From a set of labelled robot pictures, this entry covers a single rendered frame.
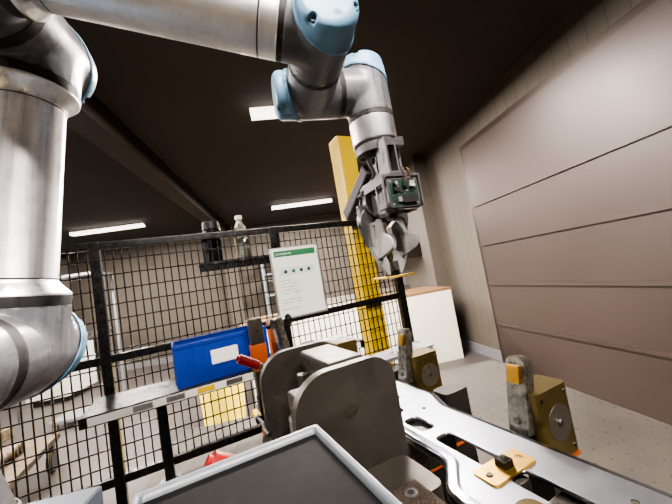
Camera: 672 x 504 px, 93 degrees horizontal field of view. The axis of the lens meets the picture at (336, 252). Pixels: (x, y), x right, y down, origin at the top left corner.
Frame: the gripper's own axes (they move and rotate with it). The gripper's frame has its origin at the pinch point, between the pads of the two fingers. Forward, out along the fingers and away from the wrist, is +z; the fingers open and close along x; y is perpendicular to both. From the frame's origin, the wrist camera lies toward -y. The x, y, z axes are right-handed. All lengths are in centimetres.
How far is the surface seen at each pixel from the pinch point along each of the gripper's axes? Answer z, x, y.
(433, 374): 31.0, 24.5, -26.9
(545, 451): 29.2, 11.1, 13.0
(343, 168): -52, 44, -95
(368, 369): 11.3, -13.2, 11.7
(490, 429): 29.2, 10.5, 4.2
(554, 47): -143, 242, -93
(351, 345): 25, 16, -59
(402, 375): 29.3, 16.0, -29.0
